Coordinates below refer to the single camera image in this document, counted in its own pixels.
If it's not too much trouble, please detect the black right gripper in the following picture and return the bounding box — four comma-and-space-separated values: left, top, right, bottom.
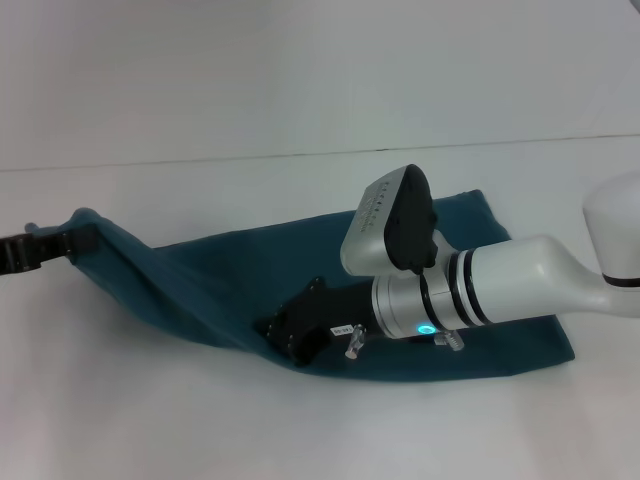
253, 276, 377, 369

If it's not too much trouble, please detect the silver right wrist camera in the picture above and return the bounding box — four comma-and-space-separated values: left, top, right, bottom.
339, 163, 454, 279

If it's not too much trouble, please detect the teal T-shirt with FREE print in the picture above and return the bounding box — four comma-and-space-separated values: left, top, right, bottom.
64, 188, 576, 384

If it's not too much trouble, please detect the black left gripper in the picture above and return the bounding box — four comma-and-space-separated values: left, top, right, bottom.
0, 223, 100, 277

